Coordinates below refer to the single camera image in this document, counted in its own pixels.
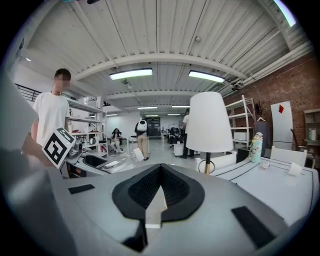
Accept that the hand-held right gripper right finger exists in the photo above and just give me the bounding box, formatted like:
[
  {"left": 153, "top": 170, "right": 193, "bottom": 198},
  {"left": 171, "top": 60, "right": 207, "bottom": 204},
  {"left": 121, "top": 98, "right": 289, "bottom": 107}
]
[{"left": 149, "top": 163, "right": 289, "bottom": 256}]

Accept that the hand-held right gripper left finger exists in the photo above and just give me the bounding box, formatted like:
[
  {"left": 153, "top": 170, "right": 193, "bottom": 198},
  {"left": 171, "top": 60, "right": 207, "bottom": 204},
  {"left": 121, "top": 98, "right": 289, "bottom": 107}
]
[{"left": 46, "top": 163, "right": 163, "bottom": 256}]

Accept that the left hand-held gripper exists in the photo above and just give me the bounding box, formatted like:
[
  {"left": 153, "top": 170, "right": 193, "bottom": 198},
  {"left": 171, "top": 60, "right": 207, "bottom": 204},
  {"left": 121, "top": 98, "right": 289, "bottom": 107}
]
[{"left": 41, "top": 126, "right": 115, "bottom": 176}]

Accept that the white paper cup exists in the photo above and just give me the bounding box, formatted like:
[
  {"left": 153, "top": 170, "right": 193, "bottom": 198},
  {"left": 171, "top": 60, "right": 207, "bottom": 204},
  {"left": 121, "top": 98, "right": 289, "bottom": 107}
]
[{"left": 288, "top": 162, "right": 304, "bottom": 177}]

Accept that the person's left forearm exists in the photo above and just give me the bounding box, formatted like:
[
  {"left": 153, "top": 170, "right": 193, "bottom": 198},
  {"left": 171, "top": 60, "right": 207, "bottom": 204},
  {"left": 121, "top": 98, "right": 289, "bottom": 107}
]
[{"left": 21, "top": 131, "right": 56, "bottom": 168}]

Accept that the white work table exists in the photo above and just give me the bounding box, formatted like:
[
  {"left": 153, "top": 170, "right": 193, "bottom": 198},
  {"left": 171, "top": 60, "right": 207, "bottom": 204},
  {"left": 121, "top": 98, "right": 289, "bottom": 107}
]
[{"left": 144, "top": 156, "right": 320, "bottom": 229}]

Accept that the white metal shelving rack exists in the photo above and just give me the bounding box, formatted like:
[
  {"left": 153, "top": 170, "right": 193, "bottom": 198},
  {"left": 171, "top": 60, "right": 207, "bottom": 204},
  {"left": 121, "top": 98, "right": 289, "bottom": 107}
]
[
  {"left": 224, "top": 94, "right": 256, "bottom": 149},
  {"left": 64, "top": 96, "right": 109, "bottom": 157}
]

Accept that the black storage crate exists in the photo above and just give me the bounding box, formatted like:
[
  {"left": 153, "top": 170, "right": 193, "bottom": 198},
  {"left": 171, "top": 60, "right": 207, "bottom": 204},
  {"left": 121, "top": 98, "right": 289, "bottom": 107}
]
[{"left": 236, "top": 146, "right": 252, "bottom": 163}]

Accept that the white round backpack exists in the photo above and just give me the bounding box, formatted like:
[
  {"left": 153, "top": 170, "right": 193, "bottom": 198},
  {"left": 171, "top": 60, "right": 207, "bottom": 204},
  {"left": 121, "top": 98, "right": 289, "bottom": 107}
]
[{"left": 136, "top": 119, "right": 150, "bottom": 133}]

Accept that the mint green patterned flask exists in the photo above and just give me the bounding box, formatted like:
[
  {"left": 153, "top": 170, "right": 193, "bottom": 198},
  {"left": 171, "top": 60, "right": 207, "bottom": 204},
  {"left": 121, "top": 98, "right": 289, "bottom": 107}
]
[{"left": 250, "top": 132, "right": 265, "bottom": 164}]

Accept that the white wooden chair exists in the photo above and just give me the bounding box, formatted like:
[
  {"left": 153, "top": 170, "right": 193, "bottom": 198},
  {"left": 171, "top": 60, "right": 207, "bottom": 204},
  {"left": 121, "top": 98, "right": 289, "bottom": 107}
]
[{"left": 269, "top": 145, "right": 308, "bottom": 168}]

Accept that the white shade table lamp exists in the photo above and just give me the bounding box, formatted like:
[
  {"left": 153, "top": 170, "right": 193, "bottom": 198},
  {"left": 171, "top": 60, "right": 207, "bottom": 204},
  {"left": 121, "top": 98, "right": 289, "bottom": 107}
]
[{"left": 186, "top": 91, "right": 235, "bottom": 175}]

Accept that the grey coat on hanger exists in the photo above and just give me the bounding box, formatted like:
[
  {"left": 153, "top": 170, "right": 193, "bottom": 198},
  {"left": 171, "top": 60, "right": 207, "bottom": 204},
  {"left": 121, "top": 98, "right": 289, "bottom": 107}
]
[{"left": 253, "top": 116, "right": 272, "bottom": 149}]

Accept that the black balcony railing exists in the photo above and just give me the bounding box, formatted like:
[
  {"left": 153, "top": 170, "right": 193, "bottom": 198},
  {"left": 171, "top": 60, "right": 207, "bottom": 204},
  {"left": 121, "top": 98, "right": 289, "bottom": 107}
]
[{"left": 14, "top": 83, "right": 43, "bottom": 102}]

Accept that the white refrigerator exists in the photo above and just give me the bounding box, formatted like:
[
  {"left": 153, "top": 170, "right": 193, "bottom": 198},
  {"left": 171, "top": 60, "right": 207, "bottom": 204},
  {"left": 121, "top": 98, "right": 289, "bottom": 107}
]
[{"left": 270, "top": 100, "right": 294, "bottom": 151}]

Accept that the wooden cubby shelf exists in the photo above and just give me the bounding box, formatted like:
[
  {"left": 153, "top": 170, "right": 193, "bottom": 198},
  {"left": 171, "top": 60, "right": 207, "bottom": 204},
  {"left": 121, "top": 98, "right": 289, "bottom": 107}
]
[{"left": 303, "top": 108, "right": 320, "bottom": 146}]

